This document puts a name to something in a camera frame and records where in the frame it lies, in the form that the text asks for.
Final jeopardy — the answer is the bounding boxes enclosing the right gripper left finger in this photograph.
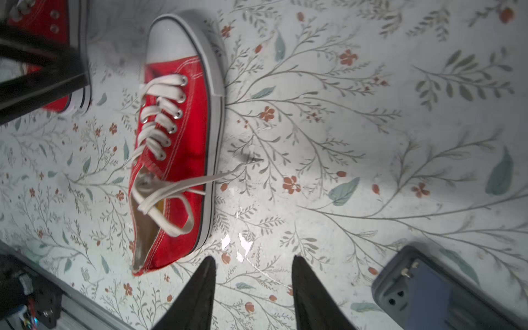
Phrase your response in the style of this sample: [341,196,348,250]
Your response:
[153,257,217,330]

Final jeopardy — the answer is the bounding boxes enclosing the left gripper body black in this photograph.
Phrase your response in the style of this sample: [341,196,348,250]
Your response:
[1,23,89,125]

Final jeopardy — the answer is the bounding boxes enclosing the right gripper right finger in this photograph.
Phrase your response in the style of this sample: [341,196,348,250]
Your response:
[291,256,356,330]

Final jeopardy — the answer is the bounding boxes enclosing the red canvas sneaker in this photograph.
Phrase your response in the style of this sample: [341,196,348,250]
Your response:
[6,0,92,116]
[128,15,225,276]

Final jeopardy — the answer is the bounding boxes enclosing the grey rectangular box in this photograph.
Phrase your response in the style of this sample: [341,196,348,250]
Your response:
[371,246,527,329]

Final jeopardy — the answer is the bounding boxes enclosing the aluminium mounting rail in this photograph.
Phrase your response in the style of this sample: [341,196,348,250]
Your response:
[1,243,131,329]

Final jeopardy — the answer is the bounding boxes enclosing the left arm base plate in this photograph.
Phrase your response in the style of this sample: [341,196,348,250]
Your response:
[1,254,63,329]

